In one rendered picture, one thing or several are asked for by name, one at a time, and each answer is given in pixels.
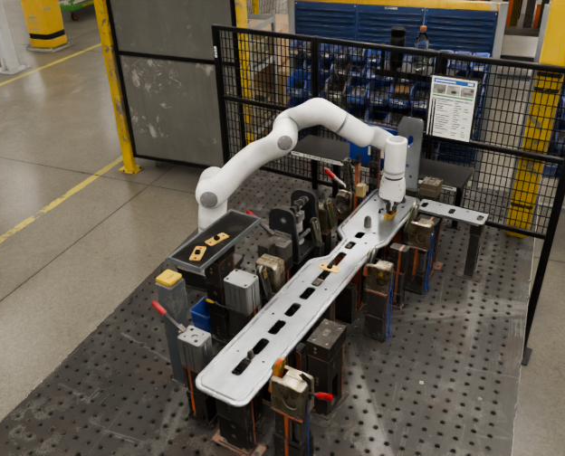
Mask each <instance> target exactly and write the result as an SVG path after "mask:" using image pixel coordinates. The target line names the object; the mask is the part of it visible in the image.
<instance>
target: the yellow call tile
mask: <svg viewBox="0 0 565 456"><path fill-rule="evenodd" d="M181 277H182V275H181V274H180V273H177V272H174V271H171V270H166V271H164V272H163V273H162V274H160V275H159V276H158V277H156V281H158V282H160V283H163V284H165V285H168V286H171V285H172V284H174V283H175V282H176V281H177V280H179V279H180V278H181Z"/></svg>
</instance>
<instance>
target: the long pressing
mask: <svg viewBox="0 0 565 456"><path fill-rule="evenodd" d="M378 194H379V189H375V190H373V191H372V192H371V193H370V194H369V195H368V196H367V197H366V198H365V199H364V200H363V201H362V202H361V204H360V205H359V206H358V207H357V208H356V209H355V210H354V211H353V212H352V213H351V214H350V215H349V216H348V217H347V218H346V219H345V220H344V221H343V222H342V223H341V224H340V225H339V226H338V228H337V233H338V235H339V237H340V238H341V239H342V241H341V242H340V243H339V244H338V245H337V246H336V247H335V249H334V250H333V251H332V252H331V253H330V254H329V255H327V256H324V257H320V258H313V259H310V260H308V261H307V262H306V263H305V264H304V265H303V266H302V267H301V268H300V269H299V270H298V271H297V272H296V273H295V274H294V275H293V276H292V278H291V279H290V280H289V281H288V282H287V283H286V284H285V285H284V286H283V287H282V288H281V289H280V290H279V291H278V292H277V293H276V294H275V295H274V296H273V297H272V298H271V299H270V300H269V301H268V302H267V304H266V305H265V306H264V307H263V308H262V309H261V310H260V311H259V312H258V313H257V314H256V315H255V316H254V317H253V318H252V319H251V320H250V321H249V322H248V323H247V324H246V325H245V326H244V327H243V329H242V330H241V331H240V332H239V333H238V334H237V335H236V336H235V337H234V338H233V339H232V340H231V341H230V342H229V343H228V344H227V345H226V346H225V347H224V348H223V349H222V350H221V351H220V352H219V353H218V354H217V356H216V357H215V358H214V359H213V360H212V361H211V362H210V363H209V364H208V365H207V366H206V367H205V368H204V369H203V370H202V371H201V372H200V373H199V374H198V375H197V377H196V388H197V389H198V390H199V391H201V392H203V393H205V394H208V395H210V396H212V397H214V398H215V399H218V400H220V401H222V402H224V403H226V404H229V405H231V406H233V407H243V406H246V405H248V404H249V403H250V402H251V401H252V400H253V399H254V397H255V396H256V395H257V394H258V393H259V391H260V390H261V389H262V388H263V386H264V385H265V384H266V383H267V381H268V380H269V379H270V378H271V375H272V371H273V370H272V366H273V363H274V361H275V360H276V359H277V358H278V357H279V356H280V357H281V358H283V359H286V358H287V357H288V355H289V354H290V353H291V352H292V351H293V350H294V349H295V348H296V347H297V345H298V344H299V343H300V342H301V340H302V339H303V338H304V337H305V335H306V334H307V333H308V332H309V330H310V329H311V328H312V327H313V325H314V324H315V323H316V322H317V321H318V319H319V318H320V317H321V315H322V314H323V313H324V312H325V311H326V309H327V308H328V307H329V306H330V304H331V303H332V302H333V301H334V300H335V299H336V298H337V297H338V296H339V294H340V293H341V292H342V291H343V289H344V288H345V287H346V286H347V284H348V283H349V282H350V281H351V279H352V278H353V277H354V276H355V275H356V273H357V272H358V271H359V269H360V268H361V267H362V266H363V265H364V263H365V262H366V260H367V258H368V257H367V254H368V252H369V250H370V249H371V247H372V246H375V247H377V248H378V249H380V248H383V247H385V246H387V245H388V244H389V242H390V241H391V240H392V239H393V237H394V236H395V235H396V234H397V232H398V231H399V230H400V228H401V227H402V226H403V225H404V223H405V222H406V221H407V219H408V217H409V214H410V212H409V210H410V208H411V206H412V205H413V204H414V203H418V204H419V203H420V201H419V200H418V199H417V198H415V197H412V196H407V195H405V198H406V202H405V203H404V204H399V205H398V206H397V210H398V212H397V213H396V215H395V216H394V217H393V218H392V219H391V220H390V219H387V218H383V216H384V215H385V214H386V211H387V210H386V205H385V202H384V201H383V200H382V199H381V198H380V197H378ZM374 200H377V201H374ZM403 207H404V208H403ZM382 208H383V209H384V210H381V209H382ZM379 209H380V210H381V211H380V212H381V213H379V212H378V211H379ZM367 215H369V216H370V217H371V220H372V222H371V227H370V228H366V227H364V218H365V216H367ZM357 233H365V234H364V235H363V237H362V238H360V239H359V238H356V237H355V235H356V234H357ZM349 242H354V243H356V245H355V246H354V247H353V248H352V249H351V250H349V249H346V248H345V246H346V245H347V244H348V243H349ZM365 242H366V243H365ZM340 252H343V253H346V254H347V255H346V256H345V257H344V258H343V259H342V260H341V262H340V263H339V264H338V265H337V266H338V267H341V270H340V272H339V273H334V272H331V271H330V274H329V275H328V277H327V278H326V279H325V280H324V281H323V282H322V283H321V285H320V286H318V287H316V286H313V285H311V284H312V283H313V282H314V281H315V280H316V279H317V278H318V277H319V275H320V274H321V273H322V272H323V271H326V270H323V269H320V268H318V266H319V265H320V264H321V263H322V262H326V263H331V262H332V261H333V260H334V259H335V258H336V257H337V255H338V254H339V253H340ZM302 281H303V282H302ZM308 288H312V289H315V291H314V292H313V293H312V294H311V295H310V297H309V298H307V299H300V296H301V295H302V294H303V292H304V291H306V290H307V289H308ZM325 289H327V290H325ZM292 304H298V305H301V306H300V308H299V309H298V310H297V311H296V312H295V313H294V314H293V316H291V317H288V316H286V315H284V313H285V312H286V311H287V310H288V309H289V308H290V307H291V306H292ZM272 313H274V314H272ZM279 320H280V321H283V322H285V325H284V326H283V327H282V328H281V329H280V330H279V332H278V333H277V334H276V335H272V334H270V333H268V331H269V330H270V329H271V328H272V327H273V326H274V325H275V323H276V322H277V321H279ZM261 339H265V340H268V341H269V343H268V344H267V345H266V346H265V348H264V349H263V350H262V351H261V352H260V353H259V354H258V355H256V354H254V358H253V359H249V358H247V351H248V350H252V349H253V348H254V347H255V346H256V345H257V344H258V342H259V341H260V340H261ZM237 350H239V352H237ZM243 359H247V360H250V361H251V364H250V365H249V366H248V367H247V368H246V369H245V370H244V371H243V373H242V374H240V375H234V374H232V371H233V370H234V369H235V368H236V367H237V366H238V365H239V364H240V363H241V361H242V360H243ZM263 361H264V363H263Z"/></svg>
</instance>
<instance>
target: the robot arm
mask: <svg viewBox="0 0 565 456"><path fill-rule="evenodd" d="M317 125H322V126H324V127H326V128H328V129H330V130H331V131H333V132H335V133H336V134H338V135H340V136H341V137H343V138H346V139H347V140H348V141H350V142H351V143H353V144H355V145H357V146H359V147H366V146H368V145H371V146H373V147H377V148H378V149H380V150H382V151H384V152H385V161H384V168H383V169H382V172H384V175H383V176H382V178H381V182H380V188H379V194H378V197H380V198H381V199H382V200H383V201H384V202H385V205H386V210H387V211H386V213H388V212H389V211H390V206H391V203H390V202H389V201H394V204H393V206H392V213H391V214H394V213H395V212H396V211H397V206H398V205H399V204H404V203H405V202H406V198H405V194H406V183H405V178H404V175H405V165H406V155H407V139H406V138H403V137H401V136H393V135H392V134H390V133H388V132H387V131H386V130H384V129H383V128H379V127H370V126H368V125H366V124H365V123H363V122H362V121H360V120H358V119H356V118H355V117H353V116H351V115H350V114H349V113H348V112H346V111H344V110H343V109H340V108H339V107H337V106H336V105H334V104H332V103H331V102H329V101H327V100H325V99H322V98H314V99H311V100H308V101H306V102H304V103H303V104H301V105H299V106H297V107H295V108H291V109H287V110H286V111H284V112H283V113H281V114H280V115H279V116H278V117H277V118H276V119H275V121H274V123H273V131H272V132H271V133H270V134H269V135H268V136H267V137H265V138H262V139H259V140H257V141H255V142H253V143H251V144H249V145H248V146H246V147H245V148H243V149H242V150H241V151H240V152H238V153H237V154H236V155H235V156H234V157H233V158H231V159H230V160H229V161H228V162H227V163H226V164H225V165H224V166H223V167H222V168H219V167H214V166H213V167H209V168H208V169H206V170H205V171H204V172H203V173H202V175H201V176H200V178H199V181H198V185H197V188H196V200H197V202H198V203H199V206H198V233H200V232H202V231H203V230H204V229H205V228H206V227H207V226H209V225H210V224H211V223H213V222H214V221H215V220H217V219H218V218H219V217H221V216H222V215H223V214H225V213H226V208H227V198H228V197H229V196H230V195H231V194H232V193H233V192H234V191H235V189H236V188H237V187H238V186H239V185H240V184H242V183H243V181H244V180H245V179H246V178H247V177H248V176H249V175H251V174H252V173H253V172H254V171H255V170H257V169H258V168H259V167H261V166H263V165H264V164H266V163H267V162H269V161H271V160H274V159H276V158H279V157H283V156H285V155H286V154H288V153H289V152H290V151H292V150H293V148H294V147H295V146H296V144H297V139H298V131H300V130H301V129H303V128H309V127H313V126H317Z"/></svg>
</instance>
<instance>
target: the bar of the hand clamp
mask: <svg viewBox="0 0 565 456"><path fill-rule="evenodd" d="M341 163H342V164H343V169H344V176H345V184H346V191H349V192H351V190H352V191H353V193H352V194H351V198H352V196H353V195H355V190H354V183H353V174H352V166H355V165H356V164H357V161H356V160H355V159H353V160H352V161H351V158H349V157H346V158H345V159H344V160H343V161H341ZM351 165H352V166H351Z"/></svg>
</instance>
